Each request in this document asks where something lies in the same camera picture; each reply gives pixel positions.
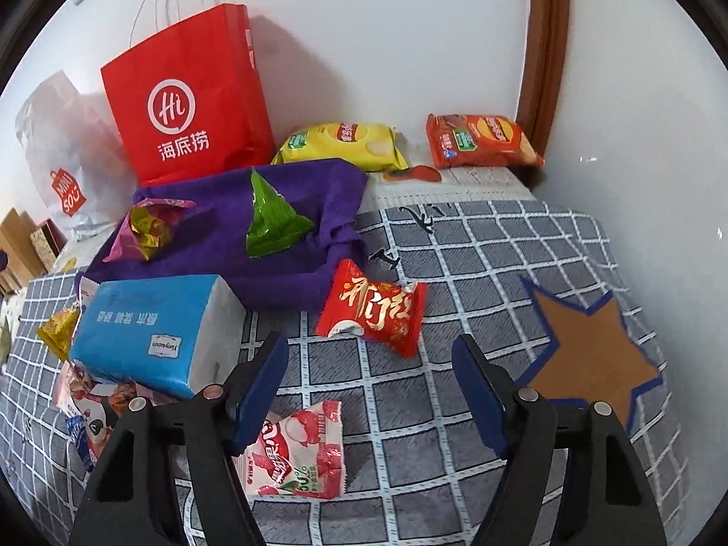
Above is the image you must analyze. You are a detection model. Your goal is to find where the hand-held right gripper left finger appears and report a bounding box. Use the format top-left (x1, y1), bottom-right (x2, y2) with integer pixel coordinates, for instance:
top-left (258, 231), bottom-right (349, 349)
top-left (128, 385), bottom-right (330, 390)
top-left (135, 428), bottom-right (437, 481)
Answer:
top-left (71, 330), bottom-right (291, 546)

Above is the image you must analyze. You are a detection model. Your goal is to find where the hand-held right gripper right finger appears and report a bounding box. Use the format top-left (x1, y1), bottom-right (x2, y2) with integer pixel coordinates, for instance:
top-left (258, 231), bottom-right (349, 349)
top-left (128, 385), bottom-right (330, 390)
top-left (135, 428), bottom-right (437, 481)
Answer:
top-left (452, 333), bottom-right (666, 546)

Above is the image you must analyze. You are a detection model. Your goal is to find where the white red fruit snack packet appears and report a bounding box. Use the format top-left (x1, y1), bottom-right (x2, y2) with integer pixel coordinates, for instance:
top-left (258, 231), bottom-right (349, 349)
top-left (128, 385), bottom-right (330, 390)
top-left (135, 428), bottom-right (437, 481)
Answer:
top-left (233, 399), bottom-right (345, 485)

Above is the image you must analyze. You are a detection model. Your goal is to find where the small yellow snack packet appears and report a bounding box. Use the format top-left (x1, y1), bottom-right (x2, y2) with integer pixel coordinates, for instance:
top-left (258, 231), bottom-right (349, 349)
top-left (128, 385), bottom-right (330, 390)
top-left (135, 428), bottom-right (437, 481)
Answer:
top-left (37, 307), bottom-right (81, 362)

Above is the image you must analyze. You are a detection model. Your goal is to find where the grey checked bed sheet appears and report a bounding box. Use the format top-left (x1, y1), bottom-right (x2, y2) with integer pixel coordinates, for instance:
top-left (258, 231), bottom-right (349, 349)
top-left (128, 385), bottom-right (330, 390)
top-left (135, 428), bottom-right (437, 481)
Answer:
top-left (0, 165), bottom-right (683, 546)

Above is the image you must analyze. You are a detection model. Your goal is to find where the blue tissue pack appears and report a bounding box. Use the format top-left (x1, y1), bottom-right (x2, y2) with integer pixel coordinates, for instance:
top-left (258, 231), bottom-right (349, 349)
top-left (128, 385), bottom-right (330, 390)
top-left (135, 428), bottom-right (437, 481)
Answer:
top-left (69, 274), bottom-right (247, 402)

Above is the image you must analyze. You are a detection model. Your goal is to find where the purple cloth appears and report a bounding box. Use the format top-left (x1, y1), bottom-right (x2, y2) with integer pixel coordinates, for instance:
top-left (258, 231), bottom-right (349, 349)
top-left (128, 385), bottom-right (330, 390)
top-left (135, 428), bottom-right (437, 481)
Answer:
top-left (74, 159), bottom-right (370, 313)

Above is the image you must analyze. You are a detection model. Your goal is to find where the panda print snack packet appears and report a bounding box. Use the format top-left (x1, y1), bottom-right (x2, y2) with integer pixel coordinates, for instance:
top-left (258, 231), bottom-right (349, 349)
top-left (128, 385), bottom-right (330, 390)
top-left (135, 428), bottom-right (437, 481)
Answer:
top-left (57, 364), bottom-right (137, 450)

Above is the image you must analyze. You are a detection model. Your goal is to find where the green snack packet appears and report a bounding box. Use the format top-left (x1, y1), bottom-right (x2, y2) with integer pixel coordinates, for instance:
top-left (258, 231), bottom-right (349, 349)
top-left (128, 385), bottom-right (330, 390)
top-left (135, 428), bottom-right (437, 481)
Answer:
top-left (246, 167), bottom-right (316, 257)

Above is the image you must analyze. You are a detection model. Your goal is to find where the blue snack packet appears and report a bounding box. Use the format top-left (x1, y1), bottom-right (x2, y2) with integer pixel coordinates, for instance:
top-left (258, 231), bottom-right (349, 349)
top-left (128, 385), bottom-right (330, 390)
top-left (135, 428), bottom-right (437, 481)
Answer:
top-left (65, 415), bottom-right (97, 472)

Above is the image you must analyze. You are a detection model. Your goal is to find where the purple snack packet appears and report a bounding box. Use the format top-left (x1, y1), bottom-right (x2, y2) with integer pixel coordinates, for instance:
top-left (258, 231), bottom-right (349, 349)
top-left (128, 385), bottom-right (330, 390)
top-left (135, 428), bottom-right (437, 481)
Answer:
top-left (108, 196), bottom-right (197, 263)

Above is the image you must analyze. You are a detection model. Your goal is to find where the orange chip bag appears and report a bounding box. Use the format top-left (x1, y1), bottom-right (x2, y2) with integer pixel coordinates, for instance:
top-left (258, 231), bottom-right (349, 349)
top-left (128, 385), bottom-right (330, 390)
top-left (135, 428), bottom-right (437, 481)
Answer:
top-left (426, 114), bottom-right (545, 170)

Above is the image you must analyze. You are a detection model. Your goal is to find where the yellow chip bag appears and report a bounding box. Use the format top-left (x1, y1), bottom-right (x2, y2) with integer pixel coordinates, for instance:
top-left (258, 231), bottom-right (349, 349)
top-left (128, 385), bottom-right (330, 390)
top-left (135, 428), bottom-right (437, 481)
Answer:
top-left (271, 122), bottom-right (409, 172)

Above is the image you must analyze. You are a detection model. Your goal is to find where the patterned cardboard box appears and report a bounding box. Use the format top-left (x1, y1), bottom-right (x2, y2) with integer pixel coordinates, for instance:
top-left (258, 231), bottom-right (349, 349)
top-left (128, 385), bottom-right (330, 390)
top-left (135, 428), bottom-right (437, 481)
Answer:
top-left (28, 222), bottom-right (59, 274)

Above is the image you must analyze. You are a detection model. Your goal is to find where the red paper bag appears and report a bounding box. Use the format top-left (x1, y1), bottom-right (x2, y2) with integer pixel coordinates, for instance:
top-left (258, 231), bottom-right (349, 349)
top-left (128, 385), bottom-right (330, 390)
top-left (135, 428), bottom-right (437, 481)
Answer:
top-left (101, 0), bottom-right (278, 187)

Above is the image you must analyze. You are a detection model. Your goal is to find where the white plastic bag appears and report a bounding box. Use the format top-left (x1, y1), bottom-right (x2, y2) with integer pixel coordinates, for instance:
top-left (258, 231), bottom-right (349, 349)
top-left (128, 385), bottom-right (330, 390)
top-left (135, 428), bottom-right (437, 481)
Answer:
top-left (14, 71), bottom-right (140, 240)

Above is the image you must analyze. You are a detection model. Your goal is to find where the brown wooden door frame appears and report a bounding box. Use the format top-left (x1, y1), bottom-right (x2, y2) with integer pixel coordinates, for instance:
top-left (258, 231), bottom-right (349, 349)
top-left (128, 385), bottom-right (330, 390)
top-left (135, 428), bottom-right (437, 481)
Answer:
top-left (515, 0), bottom-right (571, 137)

